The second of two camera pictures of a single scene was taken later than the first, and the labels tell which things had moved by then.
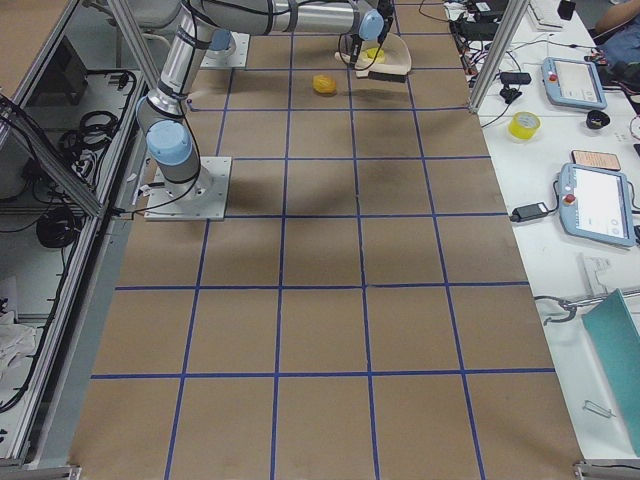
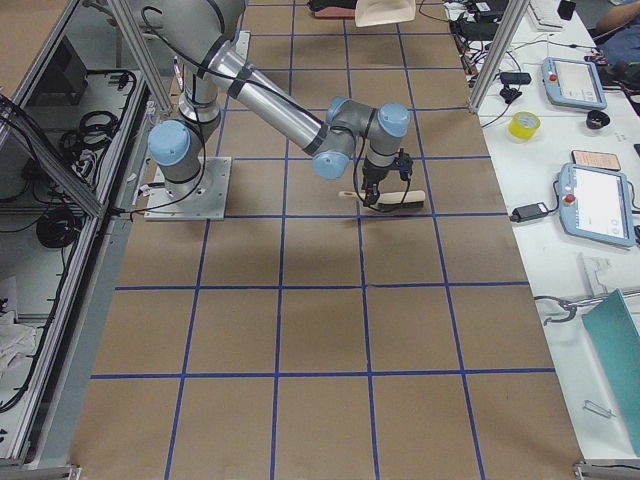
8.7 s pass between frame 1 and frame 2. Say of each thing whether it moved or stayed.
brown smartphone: stayed
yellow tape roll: stayed
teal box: stayed
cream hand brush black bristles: moved
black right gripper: moved
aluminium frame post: stayed
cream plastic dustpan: moved
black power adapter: stayed
